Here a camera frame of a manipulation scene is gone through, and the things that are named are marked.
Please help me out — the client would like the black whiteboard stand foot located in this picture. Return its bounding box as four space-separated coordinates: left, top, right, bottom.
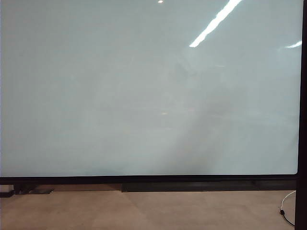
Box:
0 184 55 198

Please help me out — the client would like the black floor strip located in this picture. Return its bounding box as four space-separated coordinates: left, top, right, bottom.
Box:
121 181 297 193

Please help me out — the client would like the white glass whiteboard black frame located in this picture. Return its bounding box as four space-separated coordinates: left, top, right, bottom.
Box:
0 0 304 185

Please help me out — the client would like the black vertical stand post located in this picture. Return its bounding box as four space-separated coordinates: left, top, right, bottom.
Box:
294 0 307 230

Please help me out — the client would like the thin white cable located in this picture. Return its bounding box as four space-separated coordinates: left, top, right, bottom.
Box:
279 190 296 209

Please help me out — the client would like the thin black cable with plug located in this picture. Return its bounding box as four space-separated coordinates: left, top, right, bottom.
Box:
278 208 295 226

